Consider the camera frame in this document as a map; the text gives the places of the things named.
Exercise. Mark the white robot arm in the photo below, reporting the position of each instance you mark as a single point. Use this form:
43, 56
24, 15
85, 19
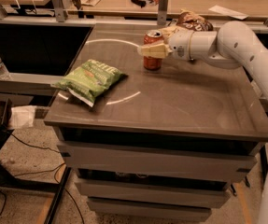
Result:
233, 45

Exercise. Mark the white paper sheet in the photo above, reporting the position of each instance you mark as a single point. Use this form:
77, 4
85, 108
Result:
228, 12

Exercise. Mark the brown and cream chip bag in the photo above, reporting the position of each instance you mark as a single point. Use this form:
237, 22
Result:
190, 21

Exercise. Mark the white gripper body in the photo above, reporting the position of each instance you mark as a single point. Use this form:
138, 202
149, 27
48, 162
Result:
179, 45

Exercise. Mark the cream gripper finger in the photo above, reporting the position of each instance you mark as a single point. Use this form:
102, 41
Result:
167, 32
158, 50

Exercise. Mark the brown card on desk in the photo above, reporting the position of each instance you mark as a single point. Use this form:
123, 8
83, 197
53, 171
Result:
90, 3

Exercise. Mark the black stand on left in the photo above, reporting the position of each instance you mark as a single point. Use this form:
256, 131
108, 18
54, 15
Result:
7, 180

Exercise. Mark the white crumpled paper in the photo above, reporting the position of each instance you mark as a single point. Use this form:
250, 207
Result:
22, 117

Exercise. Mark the grey drawer cabinet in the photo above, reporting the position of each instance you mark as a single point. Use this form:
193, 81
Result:
162, 144

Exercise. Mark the green chip bag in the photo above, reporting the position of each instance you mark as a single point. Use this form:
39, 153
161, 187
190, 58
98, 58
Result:
90, 80

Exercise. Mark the red coke can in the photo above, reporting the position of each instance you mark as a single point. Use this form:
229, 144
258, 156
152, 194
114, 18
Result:
150, 37

